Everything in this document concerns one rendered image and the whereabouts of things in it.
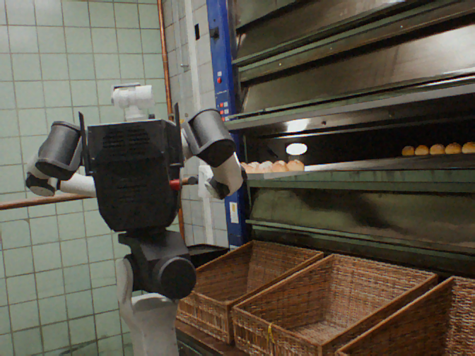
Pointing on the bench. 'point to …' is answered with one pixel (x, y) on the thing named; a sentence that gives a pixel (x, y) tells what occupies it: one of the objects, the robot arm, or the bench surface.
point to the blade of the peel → (280, 174)
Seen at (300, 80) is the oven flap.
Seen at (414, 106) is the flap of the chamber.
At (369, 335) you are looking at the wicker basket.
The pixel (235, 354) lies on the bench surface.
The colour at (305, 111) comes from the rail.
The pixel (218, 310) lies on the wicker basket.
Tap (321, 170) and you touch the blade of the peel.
